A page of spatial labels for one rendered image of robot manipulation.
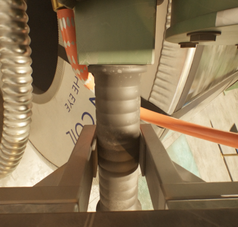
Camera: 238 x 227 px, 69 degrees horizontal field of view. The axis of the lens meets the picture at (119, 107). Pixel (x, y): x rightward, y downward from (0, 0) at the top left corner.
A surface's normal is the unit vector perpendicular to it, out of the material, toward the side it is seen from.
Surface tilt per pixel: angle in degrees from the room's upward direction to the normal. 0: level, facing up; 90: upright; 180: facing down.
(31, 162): 0
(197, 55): 37
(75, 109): 90
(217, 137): 87
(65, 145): 90
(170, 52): 88
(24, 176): 0
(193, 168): 0
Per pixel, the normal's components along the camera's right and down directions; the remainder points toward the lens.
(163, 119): -0.34, -0.29
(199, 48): 0.74, 0.35
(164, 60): -0.65, 0.28
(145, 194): 0.65, -0.24
